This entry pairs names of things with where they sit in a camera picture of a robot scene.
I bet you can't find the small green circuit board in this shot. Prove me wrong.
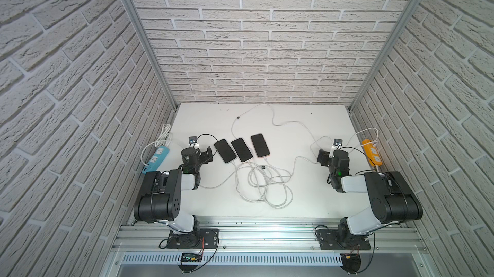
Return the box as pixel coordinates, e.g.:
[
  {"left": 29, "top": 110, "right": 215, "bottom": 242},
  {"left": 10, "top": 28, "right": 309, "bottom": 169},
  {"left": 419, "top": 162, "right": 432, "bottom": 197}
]
[{"left": 180, "top": 253, "right": 203, "bottom": 263}]

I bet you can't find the phone with black case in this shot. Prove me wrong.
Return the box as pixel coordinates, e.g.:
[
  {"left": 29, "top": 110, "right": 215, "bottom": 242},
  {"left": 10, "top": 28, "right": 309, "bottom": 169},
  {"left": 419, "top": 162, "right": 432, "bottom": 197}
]
[{"left": 251, "top": 134, "right": 270, "bottom": 158}]

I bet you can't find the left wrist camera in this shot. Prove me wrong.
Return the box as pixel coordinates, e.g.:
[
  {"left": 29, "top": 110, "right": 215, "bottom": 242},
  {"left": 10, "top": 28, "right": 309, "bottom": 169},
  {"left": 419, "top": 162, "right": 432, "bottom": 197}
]
[{"left": 188, "top": 136, "right": 199, "bottom": 149}]

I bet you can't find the orange power strip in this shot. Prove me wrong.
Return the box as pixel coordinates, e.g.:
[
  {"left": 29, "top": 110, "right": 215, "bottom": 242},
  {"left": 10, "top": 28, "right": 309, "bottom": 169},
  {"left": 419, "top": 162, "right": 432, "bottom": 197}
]
[{"left": 361, "top": 139, "right": 383, "bottom": 167}]

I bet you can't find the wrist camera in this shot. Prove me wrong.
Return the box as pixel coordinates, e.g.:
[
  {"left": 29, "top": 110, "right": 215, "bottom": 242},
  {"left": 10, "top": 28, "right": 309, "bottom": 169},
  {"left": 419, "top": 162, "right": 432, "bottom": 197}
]
[
  {"left": 329, "top": 138, "right": 343, "bottom": 158},
  {"left": 188, "top": 136, "right": 199, "bottom": 149}
]

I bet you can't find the aluminium front rail frame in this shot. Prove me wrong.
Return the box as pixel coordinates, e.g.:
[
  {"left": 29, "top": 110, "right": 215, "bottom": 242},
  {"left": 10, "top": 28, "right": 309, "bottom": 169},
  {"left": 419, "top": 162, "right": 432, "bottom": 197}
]
[{"left": 99, "top": 212, "right": 439, "bottom": 276}]

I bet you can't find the teal power strip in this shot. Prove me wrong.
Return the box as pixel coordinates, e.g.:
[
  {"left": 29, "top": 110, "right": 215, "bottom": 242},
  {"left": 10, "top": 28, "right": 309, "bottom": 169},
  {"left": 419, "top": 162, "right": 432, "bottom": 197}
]
[{"left": 142, "top": 146, "right": 170, "bottom": 174}]

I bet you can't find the aluminium corner post right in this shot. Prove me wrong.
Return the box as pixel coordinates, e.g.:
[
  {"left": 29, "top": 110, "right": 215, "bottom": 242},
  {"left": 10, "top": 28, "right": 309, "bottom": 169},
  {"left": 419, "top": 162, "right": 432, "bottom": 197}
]
[{"left": 348, "top": 0, "right": 422, "bottom": 116}]

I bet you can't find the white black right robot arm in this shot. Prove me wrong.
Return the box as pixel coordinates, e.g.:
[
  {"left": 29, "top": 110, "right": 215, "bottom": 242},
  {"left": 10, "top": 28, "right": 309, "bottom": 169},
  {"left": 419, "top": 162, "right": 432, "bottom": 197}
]
[{"left": 317, "top": 149, "right": 423, "bottom": 240}]

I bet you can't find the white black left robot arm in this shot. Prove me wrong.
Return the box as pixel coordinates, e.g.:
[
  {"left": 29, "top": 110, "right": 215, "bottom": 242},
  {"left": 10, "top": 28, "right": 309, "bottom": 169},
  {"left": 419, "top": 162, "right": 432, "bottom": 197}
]
[{"left": 133, "top": 147, "right": 214, "bottom": 235}]

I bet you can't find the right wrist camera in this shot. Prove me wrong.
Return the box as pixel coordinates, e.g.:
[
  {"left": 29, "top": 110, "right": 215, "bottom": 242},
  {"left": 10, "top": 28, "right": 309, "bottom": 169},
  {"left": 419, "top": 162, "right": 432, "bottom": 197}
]
[{"left": 329, "top": 138, "right": 343, "bottom": 158}]

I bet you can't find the aluminium corner post left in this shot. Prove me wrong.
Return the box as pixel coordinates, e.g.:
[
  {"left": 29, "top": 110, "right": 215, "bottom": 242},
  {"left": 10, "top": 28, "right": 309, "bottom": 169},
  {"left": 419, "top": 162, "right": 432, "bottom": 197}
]
[{"left": 121, "top": 0, "right": 178, "bottom": 112}]

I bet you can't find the black round connector below rail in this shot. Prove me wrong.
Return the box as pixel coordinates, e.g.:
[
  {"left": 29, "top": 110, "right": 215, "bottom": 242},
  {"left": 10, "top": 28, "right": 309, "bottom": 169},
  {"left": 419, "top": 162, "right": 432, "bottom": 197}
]
[{"left": 340, "top": 253, "right": 361, "bottom": 274}]

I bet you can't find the white perforated cable duct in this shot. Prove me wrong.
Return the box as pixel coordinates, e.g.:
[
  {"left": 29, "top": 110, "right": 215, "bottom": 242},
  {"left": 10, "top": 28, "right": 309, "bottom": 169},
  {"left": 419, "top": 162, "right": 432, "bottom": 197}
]
[{"left": 119, "top": 251, "right": 343, "bottom": 267}]

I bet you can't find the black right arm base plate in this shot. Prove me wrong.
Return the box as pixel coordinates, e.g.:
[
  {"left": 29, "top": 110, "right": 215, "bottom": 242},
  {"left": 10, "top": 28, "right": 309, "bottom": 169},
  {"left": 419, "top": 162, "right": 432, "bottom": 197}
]
[{"left": 315, "top": 229, "right": 371, "bottom": 251}]

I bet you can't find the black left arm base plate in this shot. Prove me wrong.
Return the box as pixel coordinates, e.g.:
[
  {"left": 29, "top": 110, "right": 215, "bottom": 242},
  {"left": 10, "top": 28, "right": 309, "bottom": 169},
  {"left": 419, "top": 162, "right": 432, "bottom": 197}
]
[{"left": 165, "top": 228, "right": 219, "bottom": 250}]

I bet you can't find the white cable from teal strip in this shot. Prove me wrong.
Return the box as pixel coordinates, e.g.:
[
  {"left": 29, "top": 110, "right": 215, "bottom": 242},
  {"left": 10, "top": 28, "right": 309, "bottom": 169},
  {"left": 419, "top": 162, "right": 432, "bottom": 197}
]
[{"left": 198, "top": 160, "right": 242, "bottom": 190}]

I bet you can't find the aluminium corner post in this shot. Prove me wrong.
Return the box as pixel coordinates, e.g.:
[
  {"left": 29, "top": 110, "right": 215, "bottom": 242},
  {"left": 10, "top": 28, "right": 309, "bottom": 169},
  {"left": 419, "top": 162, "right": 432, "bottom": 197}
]
[
  {"left": 348, "top": 0, "right": 422, "bottom": 116},
  {"left": 121, "top": 0, "right": 178, "bottom": 112}
]

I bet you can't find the phone with light green case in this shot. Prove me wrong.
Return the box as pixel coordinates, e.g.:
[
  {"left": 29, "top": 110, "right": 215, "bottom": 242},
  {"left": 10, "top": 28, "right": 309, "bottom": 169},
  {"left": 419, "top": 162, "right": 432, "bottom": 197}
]
[{"left": 214, "top": 139, "right": 237, "bottom": 164}]

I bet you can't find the phone with pink case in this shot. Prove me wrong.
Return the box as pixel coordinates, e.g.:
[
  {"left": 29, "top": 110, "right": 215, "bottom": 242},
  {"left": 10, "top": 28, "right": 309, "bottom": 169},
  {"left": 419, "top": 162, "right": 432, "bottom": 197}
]
[{"left": 231, "top": 138, "right": 253, "bottom": 163}]

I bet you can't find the long white charging cable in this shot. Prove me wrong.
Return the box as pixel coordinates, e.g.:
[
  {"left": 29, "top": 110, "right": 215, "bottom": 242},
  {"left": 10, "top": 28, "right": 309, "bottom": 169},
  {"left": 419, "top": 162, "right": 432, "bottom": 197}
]
[{"left": 230, "top": 104, "right": 381, "bottom": 206}]

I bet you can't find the bundled white power cord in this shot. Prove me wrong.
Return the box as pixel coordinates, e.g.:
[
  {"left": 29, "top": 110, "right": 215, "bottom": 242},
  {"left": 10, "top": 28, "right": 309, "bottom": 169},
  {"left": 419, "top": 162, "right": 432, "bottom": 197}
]
[{"left": 140, "top": 123, "right": 174, "bottom": 166}]

